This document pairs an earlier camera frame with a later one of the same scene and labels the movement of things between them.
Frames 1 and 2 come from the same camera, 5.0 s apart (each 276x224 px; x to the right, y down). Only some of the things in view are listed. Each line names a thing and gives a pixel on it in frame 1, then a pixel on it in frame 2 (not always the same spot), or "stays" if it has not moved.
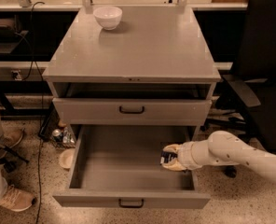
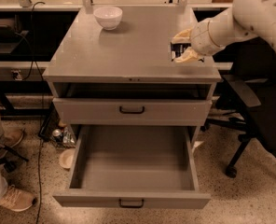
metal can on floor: (57, 135) stays
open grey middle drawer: (120, 167) stays
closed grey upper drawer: (131, 112) stays
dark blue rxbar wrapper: (166, 156) → (177, 49)
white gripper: (186, 155) → (200, 38)
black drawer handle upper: (131, 112) stays
